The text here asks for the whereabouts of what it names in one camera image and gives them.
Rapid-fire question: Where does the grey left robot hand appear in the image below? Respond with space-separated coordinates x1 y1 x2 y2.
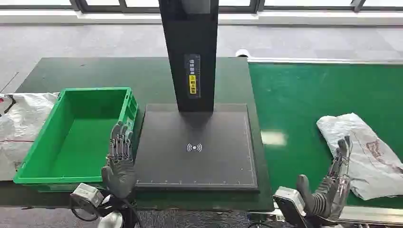
101 121 136 199

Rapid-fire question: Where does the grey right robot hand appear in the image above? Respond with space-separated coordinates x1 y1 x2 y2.
296 136 353 219

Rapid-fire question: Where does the white parcel bag red print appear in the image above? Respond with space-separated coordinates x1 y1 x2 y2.
316 113 403 201

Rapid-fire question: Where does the green plastic crate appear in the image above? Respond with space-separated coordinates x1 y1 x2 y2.
13 87 139 192

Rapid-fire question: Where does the green conveyor belt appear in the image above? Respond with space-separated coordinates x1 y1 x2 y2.
248 62 403 210

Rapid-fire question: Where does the large white woven sack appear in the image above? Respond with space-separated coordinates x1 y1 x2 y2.
0 92 60 182

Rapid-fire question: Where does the yellow black column label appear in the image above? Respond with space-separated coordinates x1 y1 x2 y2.
184 54 201 99

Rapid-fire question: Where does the black scanner column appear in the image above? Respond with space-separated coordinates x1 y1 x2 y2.
158 0 220 113

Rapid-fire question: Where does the white window sill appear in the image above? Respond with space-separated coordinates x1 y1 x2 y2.
0 9 403 27

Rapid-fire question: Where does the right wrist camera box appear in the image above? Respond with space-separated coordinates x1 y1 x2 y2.
272 186 311 228

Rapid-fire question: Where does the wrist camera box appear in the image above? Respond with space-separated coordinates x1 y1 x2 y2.
272 186 311 228
69 183 105 209

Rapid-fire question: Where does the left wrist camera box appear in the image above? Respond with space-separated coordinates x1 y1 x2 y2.
69 183 105 209

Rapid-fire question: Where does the silver conveyor side rail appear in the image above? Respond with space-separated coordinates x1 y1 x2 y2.
249 204 403 228
247 57 403 66

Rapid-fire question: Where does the black scanner base plate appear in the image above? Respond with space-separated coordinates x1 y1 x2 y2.
134 103 260 191

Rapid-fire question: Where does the dark window frame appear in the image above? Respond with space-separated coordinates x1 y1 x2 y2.
0 0 403 14

